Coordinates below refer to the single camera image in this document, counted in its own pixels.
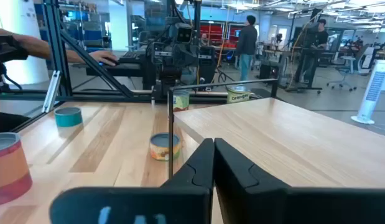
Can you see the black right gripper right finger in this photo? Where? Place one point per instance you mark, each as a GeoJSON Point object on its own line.
{"type": "Point", "coordinates": [273, 205]}

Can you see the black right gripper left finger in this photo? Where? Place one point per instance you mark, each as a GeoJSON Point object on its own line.
{"type": "Point", "coordinates": [133, 205]}

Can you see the tall light green labelled can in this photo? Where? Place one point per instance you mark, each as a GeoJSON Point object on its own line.
{"type": "Point", "coordinates": [181, 101]}

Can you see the short yellow orange labelled can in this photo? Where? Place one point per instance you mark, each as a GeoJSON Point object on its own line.
{"type": "Point", "coordinates": [159, 151]}

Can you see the green oranges labelled can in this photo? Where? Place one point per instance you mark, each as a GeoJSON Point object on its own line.
{"type": "Point", "coordinates": [238, 96]}

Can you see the teal labelled can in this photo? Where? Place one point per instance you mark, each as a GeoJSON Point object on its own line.
{"type": "Point", "coordinates": [68, 119]}

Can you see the red orange labelled can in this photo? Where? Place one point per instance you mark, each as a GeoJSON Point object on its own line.
{"type": "Point", "coordinates": [8, 171]}

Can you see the person's forearm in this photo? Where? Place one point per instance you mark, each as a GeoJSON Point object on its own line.
{"type": "Point", "coordinates": [33, 46]}

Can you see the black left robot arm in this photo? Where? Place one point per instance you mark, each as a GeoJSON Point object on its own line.
{"type": "Point", "coordinates": [167, 74]}

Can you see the red storage cabinet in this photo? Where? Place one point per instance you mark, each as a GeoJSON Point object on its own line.
{"type": "Point", "coordinates": [215, 32]}

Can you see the black keyboard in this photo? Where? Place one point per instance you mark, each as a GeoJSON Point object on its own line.
{"type": "Point", "coordinates": [130, 56]}

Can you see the person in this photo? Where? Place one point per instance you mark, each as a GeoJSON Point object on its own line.
{"type": "Point", "coordinates": [246, 40]}
{"type": "Point", "coordinates": [319, 39]}

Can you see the dark grey desk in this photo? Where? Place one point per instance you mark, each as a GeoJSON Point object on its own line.
{"type": "Point", "coordinates": [123, 70]}

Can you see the person's hand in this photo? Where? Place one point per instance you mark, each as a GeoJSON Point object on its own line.
{"type": "Point", "coordinates": [102, 57]}

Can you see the black standing desk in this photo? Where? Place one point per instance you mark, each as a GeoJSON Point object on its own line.
{"type": "Point", "coordinates": [282, 49]}

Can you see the white tower fan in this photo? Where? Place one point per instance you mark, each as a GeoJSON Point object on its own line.
{"type": "Point", "coordinates": [374, 90]}

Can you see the white office stool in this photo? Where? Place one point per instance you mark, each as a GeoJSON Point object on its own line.
{"type": "Point", "coordinates": [348, 58]}

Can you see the black device on stand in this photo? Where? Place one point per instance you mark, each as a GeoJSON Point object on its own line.
{"type": "Point", "coordinates": [7, 49]}

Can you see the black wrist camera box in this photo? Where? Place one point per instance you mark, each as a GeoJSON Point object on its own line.
{"type": "Point", "coordinates": [183, 33]}

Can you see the black aluminium table frame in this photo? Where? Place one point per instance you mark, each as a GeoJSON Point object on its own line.
{"type": "Point", "coordinates": [57, 46]}

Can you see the silver metal bracket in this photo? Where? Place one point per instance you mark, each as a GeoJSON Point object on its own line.
{"type": "Point", "coordinates": [51, 91]}

